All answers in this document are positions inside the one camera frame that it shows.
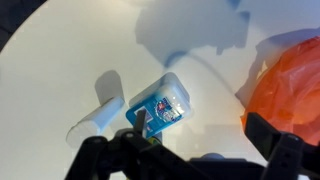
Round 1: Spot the orange plastic bag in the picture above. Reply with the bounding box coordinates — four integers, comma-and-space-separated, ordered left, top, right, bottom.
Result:
239, 35, 320, 147

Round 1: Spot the blue box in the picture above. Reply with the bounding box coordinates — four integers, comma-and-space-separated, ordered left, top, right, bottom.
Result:
125, 72, 192, 138

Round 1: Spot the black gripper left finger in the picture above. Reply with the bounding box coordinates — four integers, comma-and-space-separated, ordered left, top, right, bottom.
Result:
64, 109, 214, 180

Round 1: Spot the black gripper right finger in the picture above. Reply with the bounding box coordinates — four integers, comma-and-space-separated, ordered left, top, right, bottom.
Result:
245, 112, 320, 180

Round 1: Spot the white round pedestal table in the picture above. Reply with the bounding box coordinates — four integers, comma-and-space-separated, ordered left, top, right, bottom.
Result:
0, 0, 320, 180

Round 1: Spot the white cylinder tube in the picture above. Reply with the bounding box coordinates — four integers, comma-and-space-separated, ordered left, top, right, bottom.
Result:
65, 96, 126, 149

